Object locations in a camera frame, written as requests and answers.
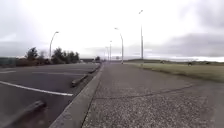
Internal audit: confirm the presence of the green grass field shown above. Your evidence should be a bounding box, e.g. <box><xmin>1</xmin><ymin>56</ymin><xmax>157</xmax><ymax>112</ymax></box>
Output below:
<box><xmin>124</xmin><ymin>59</ymin><xmax>224</xmax><ymax>84</ymax></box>

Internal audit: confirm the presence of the low hedge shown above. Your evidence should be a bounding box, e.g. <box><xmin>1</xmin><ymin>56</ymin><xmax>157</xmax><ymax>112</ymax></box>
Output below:
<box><xmin>0</xmin><ymin>56</ymin><xmax>52</xmax><ymax>68</ymax></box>

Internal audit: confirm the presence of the grey asphalt parking lot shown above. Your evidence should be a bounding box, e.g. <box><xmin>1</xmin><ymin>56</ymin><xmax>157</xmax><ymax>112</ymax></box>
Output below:
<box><xmin>0</xmin><ymin>62</ymin><xmax>102</xmax><ymax>128</ymax></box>

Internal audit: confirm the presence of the grey pebbled path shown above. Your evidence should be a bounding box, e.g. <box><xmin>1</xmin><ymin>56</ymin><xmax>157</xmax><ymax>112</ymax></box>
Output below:
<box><xmin>80</xmin><ymin>62</ymin><xmax>224</xmax><ymax>128</ymax></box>

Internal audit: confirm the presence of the grey concrete kerb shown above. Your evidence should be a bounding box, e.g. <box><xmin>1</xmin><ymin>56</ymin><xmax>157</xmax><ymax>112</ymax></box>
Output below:
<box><xmin>48</xmin><ymin>63</ymin><xmax>105</xmax><ymax>128</ymax></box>

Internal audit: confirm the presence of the concrete wheel stop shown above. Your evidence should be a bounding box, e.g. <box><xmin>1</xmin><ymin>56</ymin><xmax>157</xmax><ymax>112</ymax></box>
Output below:
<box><xmin>0</xmin><ymin>100</ymin><xmax>47</xmax><ymax>128</ymax></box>
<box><xmin>87</xmin><ymin>65</ymin><xmax>101</xmax><ymax>75</ymax></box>
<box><xmin>70</xmin><ymin>73</ymin><xmax>90</xmax><ymax>89</ymax></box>

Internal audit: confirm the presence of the row of trees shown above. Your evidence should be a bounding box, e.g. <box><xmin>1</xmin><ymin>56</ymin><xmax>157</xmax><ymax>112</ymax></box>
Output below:
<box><xmin>24</xmin><ymin>46</ymin><xmax>82</xmax><ymax>65</ymax></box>

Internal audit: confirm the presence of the street lamp pole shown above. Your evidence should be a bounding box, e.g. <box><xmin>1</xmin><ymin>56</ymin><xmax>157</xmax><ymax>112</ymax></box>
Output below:
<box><xmin>138</xmin><ymin>9</ymin><xmax>145</xmax><ymax>61</ymax></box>
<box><xmin>48</xmin><ymin>30</ymin><xmax>60</xmax><ymax>61</ymax></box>
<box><xmin>113</xmin><ymin>26</ymin><xmax>125</xmax><ymax>65</ymax></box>
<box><xmin>108</xmin><ymin>40</ymin><xmax>114</xmax><ymax>62</ymax></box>

